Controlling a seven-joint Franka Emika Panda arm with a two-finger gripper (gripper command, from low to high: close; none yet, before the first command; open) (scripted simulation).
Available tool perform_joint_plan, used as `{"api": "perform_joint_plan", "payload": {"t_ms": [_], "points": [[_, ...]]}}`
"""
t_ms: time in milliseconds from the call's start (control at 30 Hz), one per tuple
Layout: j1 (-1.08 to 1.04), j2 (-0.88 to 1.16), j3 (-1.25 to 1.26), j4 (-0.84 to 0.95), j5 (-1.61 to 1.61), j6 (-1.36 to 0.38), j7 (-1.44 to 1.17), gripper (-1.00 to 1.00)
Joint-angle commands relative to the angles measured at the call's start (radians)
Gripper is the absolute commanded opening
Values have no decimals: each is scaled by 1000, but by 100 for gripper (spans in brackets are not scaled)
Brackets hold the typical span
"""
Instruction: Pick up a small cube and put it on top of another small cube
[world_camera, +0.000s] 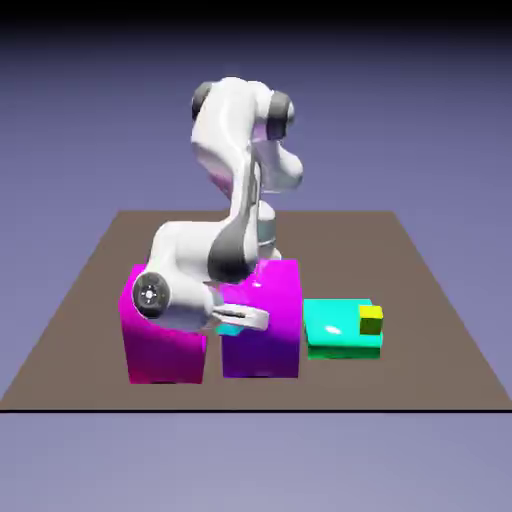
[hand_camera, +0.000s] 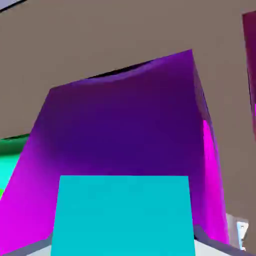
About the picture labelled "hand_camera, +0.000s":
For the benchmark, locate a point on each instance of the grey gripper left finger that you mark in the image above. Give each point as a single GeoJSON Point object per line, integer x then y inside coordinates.
{"type": "Point", "coordinates": [40, 248]}

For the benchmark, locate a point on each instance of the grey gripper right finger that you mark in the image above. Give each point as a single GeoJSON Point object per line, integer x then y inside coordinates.
{"type": "Point", "coordinates": [208, 248]}

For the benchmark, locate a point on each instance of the small cyan cube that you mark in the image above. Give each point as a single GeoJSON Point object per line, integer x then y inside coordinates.
{"type": "Point", "coordinates": [123, 216]}

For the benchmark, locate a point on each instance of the large green box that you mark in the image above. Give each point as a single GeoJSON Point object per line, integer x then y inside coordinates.
{"type": "Point", "coordinates": [9, 164]}

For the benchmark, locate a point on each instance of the large purple box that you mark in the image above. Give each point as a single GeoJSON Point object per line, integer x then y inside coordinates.
{"type": "Point", "coordinates": [120, 124]}

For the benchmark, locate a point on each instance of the large magenta box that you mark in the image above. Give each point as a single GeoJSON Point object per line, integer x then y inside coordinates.
{"type": "Point", "coordinates": [251, 60]}

